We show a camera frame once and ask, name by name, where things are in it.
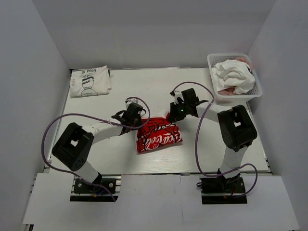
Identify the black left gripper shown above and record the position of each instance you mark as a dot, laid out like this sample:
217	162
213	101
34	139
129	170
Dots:
139	123

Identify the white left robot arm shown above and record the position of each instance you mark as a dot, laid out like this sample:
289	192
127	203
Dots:
73	147

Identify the white t-shirt with red-black print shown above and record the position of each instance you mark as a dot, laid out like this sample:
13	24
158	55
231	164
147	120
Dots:
158	133

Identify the folded white cartoon t-shirt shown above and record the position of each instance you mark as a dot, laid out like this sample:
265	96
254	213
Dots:
90	82

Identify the white perforated plastic basket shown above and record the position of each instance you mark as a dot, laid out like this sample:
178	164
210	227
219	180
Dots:
233	77

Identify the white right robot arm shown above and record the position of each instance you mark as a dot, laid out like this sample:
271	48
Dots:
236	128

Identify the crumpled white t-shirt in basket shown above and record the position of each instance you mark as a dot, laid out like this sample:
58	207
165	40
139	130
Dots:
234	74

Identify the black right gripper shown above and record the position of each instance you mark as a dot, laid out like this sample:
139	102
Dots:
174	116

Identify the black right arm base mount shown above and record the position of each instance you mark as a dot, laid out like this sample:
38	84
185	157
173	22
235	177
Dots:
224	189

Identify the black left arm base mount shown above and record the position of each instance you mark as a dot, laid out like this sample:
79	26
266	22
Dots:
82	192

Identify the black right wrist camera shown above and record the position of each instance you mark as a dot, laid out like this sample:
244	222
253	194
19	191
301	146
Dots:
187	99

